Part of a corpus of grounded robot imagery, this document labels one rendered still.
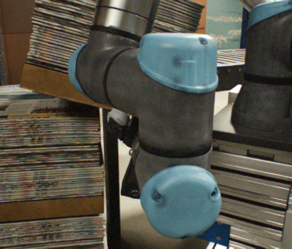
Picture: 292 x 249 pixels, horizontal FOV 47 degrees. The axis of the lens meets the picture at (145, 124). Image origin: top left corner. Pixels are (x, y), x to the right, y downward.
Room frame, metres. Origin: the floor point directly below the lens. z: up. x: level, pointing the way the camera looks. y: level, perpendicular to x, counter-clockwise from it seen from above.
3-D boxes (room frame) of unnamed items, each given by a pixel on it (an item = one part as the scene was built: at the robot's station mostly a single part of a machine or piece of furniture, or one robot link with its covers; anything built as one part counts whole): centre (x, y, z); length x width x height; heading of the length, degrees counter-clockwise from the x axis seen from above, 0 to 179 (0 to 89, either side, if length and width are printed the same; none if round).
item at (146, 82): (0.34, -0.02, 0.95); 0.11 x 0.08 x 0.11; 37
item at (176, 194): (0.33, -0.03, 0.86); 0.11 x 0.08 x 0.09; 7
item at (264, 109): (0.66, -0.25, 0.87); 0.15 x 0.15 x 0.10
